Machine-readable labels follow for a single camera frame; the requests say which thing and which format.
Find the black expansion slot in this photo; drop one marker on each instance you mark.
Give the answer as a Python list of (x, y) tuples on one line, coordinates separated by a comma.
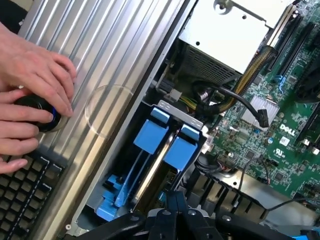
[(298, 48), (286, 42)]

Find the person's right hand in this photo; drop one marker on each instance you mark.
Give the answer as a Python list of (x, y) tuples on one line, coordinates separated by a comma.
[(15, 135)]

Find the person's left hand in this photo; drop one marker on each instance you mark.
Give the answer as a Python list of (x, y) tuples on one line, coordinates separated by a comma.
[(37, 70)]

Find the black keyboard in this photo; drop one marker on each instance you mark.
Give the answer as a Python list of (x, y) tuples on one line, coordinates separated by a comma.
[(22, 200)]

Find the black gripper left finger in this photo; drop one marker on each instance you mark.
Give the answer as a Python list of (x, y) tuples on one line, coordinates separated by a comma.
[(172, 220)]

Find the open PC case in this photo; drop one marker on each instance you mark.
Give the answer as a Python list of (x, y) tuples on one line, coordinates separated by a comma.
[(275, 190)]

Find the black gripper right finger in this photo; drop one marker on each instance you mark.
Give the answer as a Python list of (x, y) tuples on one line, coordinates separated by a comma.
[(182, 220)]

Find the clear round disc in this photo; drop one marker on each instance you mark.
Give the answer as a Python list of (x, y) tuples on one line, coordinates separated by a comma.
[(110, 111)]

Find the green motherboard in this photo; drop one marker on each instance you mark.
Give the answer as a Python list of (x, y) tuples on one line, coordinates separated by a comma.
[(250, 150)]

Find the black ribbed plastic shroud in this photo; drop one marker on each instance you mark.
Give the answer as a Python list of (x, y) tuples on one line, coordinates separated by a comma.
[(225, 195)]

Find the silver chipset heatsink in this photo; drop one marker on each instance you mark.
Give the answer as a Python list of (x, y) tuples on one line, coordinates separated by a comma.
[(262, 107)]

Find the beige expansion slot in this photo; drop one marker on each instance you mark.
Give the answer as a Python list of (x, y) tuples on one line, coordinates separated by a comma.
[(281, 25)]

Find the silver power supply unit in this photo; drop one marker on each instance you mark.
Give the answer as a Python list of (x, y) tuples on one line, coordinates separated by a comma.
[(225, 37)]

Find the person's dark clothed trunk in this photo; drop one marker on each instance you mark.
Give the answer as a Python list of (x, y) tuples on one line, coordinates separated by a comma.
[(15, 10)]

